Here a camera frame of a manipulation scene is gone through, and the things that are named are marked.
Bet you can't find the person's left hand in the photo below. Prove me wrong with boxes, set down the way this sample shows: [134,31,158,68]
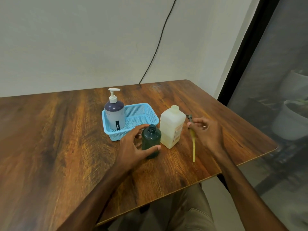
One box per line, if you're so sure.
[116,124,162,172]

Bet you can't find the person's right hand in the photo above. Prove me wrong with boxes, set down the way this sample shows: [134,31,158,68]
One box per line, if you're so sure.
[187,117,224,157]

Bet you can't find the black cable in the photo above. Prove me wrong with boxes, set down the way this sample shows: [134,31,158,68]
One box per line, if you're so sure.
[139,0,177,84]

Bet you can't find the white plant pot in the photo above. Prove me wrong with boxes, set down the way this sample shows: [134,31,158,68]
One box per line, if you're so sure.
[271,100,308,141]
[280,69,308,100]

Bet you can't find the blue plastic basket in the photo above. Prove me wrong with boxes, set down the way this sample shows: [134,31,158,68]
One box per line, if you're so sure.
[102,103,160,142]

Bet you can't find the small purple and white bottle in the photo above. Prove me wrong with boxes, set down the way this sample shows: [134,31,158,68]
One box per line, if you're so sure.
[104,100,125,131]

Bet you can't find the small dark green bottle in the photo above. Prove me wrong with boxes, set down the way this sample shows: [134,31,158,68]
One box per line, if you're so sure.
[141,124,162,159]

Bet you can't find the person's right forearm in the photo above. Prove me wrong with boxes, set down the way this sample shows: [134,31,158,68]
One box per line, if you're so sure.
[214,151,288,231]

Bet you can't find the large translucent bottle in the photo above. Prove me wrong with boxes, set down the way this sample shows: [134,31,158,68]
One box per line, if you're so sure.
[159,105,186,150]

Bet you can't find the dark green pump head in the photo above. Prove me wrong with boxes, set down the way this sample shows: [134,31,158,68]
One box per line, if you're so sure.
[186,115,196,163]

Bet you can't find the short white pump head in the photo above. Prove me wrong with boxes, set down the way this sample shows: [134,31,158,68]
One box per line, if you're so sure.
[108,88,121,104]

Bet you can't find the person's left forearm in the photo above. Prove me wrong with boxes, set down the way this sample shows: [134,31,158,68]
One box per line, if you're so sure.
[57,163,130,231]

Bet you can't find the person's beige trousers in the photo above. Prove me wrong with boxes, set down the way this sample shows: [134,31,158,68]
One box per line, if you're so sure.
[108,183,217,231]

